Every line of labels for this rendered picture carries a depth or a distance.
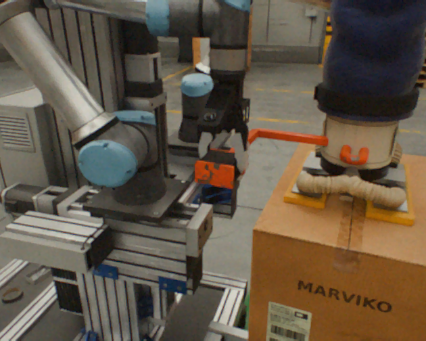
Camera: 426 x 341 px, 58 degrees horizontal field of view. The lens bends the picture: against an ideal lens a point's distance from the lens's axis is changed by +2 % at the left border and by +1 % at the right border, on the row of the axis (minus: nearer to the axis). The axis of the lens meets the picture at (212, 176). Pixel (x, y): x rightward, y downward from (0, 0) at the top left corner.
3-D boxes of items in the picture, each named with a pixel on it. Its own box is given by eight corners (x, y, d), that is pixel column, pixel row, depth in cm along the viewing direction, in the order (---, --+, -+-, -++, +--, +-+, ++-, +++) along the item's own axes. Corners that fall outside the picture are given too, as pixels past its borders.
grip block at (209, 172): (232, 189, 78) (232, 167, 76) (195, 182, 81) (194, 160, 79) (245, 173, 85) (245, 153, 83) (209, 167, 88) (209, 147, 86)
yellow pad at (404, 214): (413, 227, 84) (418, 208, 82) (364, 218, 87) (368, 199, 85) (407, 169, 112) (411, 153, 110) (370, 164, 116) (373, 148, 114)
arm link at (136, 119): (163, 152, 107) (161, 105, 101) (150, 172, 95) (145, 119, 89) (122, 150, 108) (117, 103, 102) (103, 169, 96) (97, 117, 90)
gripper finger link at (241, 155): (259, 163, 84) (248, 124, 82) (251, 172, 79) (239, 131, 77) (247, 165, 86) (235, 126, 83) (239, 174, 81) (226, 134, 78)
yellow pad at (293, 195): (324, 210, 91) (326, 191, 89) (282, 202, 94) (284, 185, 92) (339, 160, 119) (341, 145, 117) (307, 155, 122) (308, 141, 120)
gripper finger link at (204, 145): (212, 159, 89) (226, 125, 84) (202, 168, 84) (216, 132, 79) (201, 153, 89) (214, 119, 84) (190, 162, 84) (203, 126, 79)
